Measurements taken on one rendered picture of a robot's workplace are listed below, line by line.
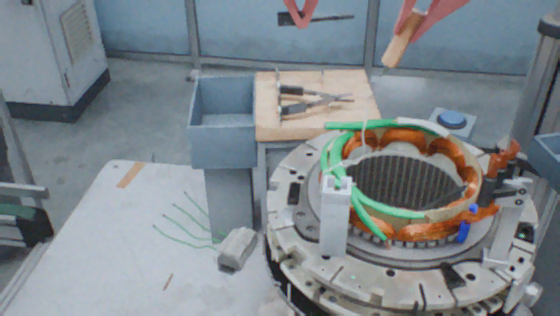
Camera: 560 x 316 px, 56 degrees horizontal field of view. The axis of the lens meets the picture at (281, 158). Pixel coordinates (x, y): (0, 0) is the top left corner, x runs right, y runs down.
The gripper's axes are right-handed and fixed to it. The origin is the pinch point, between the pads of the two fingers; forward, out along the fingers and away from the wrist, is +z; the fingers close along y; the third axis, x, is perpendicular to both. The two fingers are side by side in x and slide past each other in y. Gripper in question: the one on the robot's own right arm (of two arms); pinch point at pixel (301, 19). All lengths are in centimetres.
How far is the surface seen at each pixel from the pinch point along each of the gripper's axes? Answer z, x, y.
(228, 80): 12.1, -13.6, -2.4
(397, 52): -12.2, 8.0, 33.6
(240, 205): 29.1, -12.9, 12.8
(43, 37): 74, -115, -151
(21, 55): 84, -130, -153
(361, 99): 11.9, 9.2, 6.8
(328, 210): -0.8, 0.0, 43.7
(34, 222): 40, -58, 3
